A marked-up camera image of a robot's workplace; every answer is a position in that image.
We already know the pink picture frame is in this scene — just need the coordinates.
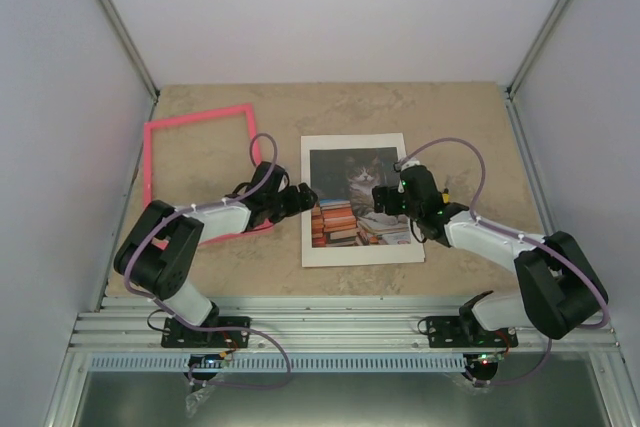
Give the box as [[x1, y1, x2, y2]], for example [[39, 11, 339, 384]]
[[142, 103, 274, 245]]

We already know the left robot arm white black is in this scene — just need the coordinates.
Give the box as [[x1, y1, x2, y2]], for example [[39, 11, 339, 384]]
[[113, 161, 318, 346]]

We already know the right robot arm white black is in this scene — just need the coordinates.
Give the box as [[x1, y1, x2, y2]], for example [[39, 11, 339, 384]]
[[372, 164, 609, 346]]

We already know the metal sheet front panel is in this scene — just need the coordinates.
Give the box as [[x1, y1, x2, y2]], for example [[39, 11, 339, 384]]
[[46, 352, 639, 426]]

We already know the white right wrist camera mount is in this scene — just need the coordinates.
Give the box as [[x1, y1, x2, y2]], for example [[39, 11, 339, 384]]
[[393, 158, 421, 173]]

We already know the aluminium side rail right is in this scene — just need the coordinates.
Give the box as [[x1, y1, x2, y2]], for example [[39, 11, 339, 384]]
[[504, 91, 586, 311]]

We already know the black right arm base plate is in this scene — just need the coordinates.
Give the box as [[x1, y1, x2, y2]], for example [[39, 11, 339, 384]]
[[417, 316, 519, 349]]

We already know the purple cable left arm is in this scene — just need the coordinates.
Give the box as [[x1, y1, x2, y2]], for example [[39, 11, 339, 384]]
[[123, 133, 294, 391]]

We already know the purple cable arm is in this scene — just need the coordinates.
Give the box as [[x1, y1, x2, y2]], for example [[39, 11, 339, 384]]
[[399, 136, 611, 388], [123, 133, 294, 391]]

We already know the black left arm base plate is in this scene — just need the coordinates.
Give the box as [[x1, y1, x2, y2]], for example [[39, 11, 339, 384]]
[[160, 316, 251, 350]]

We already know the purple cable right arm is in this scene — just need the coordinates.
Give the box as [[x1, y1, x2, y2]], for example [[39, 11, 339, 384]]
[[399, 136, 611, 388]]

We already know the aluminium rail front beam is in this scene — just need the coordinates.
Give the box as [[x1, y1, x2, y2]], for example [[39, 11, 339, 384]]
[[68, 296, 621, 354]]

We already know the aluminium corner post right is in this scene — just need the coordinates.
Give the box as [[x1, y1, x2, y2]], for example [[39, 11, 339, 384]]
[[504, 0, 573, 101]]

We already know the aluminium corner post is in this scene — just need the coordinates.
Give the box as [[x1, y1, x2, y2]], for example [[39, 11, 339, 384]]
[[96, 0, 160, 103], [504, 0, 573, 101]]

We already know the grey slotted cable duct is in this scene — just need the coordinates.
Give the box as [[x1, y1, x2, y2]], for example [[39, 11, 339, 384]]
[[88, 353, 474, 373]]

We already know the aluminium corner post left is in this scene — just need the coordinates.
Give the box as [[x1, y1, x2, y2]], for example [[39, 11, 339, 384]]
[[96, 0, 160, 103]]

